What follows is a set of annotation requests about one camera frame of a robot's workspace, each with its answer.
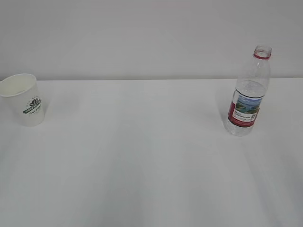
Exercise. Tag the clear plastic water bottle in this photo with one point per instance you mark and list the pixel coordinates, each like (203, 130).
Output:
(250, 89)

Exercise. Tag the white paper cup green logo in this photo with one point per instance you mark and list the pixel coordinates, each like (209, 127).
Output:
(20, 93)

